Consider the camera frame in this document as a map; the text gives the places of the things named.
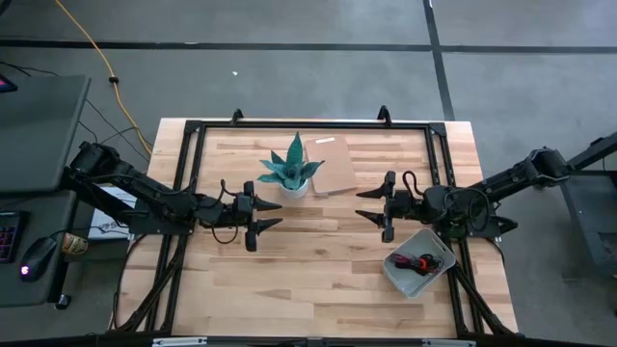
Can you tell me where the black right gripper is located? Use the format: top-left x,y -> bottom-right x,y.
355,171 -> 428,244

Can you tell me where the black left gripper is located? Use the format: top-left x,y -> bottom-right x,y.
222,181 -> 284,253

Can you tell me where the pink braided USB-C cable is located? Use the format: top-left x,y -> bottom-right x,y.
389,254 -> 416,272

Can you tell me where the black cable with red tie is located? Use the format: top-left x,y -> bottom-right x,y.
414,254 -> 443,277

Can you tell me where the white plant pot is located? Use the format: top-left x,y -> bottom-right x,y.
278,177 -> 309,200

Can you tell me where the green striped snake plant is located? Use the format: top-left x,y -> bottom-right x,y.
256,131 -> 325,192

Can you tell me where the brown cardboard sheet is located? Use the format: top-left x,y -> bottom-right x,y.
304,135 -> 360,195

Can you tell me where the white plastic bin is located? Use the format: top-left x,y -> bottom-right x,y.
383,227 -> 457,299

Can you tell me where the white printed box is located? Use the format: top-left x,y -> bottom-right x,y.
89,185 -> 142,241

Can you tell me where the brown round tin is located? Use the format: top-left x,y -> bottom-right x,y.
62,232 -> 90,256

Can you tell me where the grey metal stand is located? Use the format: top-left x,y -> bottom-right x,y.
558,132 -> 617,280

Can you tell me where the black computer mouse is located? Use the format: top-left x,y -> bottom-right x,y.
18,236 -> 58,283

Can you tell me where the grey desk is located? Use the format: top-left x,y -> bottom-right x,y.
0,74 -> 92,309

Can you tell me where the black keyboard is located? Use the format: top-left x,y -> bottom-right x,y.
0,211 -> 25,264

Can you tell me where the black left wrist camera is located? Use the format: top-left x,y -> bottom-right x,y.
235,195 -> 255,218

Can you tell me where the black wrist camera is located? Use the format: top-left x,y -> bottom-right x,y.
235,195 -> 255,218
392,191 -> 412,219

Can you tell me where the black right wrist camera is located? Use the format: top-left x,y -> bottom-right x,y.
392,191 -> 412,219

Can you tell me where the black metal table frame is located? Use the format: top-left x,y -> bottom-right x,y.
113,104 -> 520,347

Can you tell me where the thin black floor cable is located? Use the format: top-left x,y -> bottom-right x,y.
0,60 -> 151,163

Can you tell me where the yellow floor cable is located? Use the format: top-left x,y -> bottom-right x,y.
55,0 -> 153,156

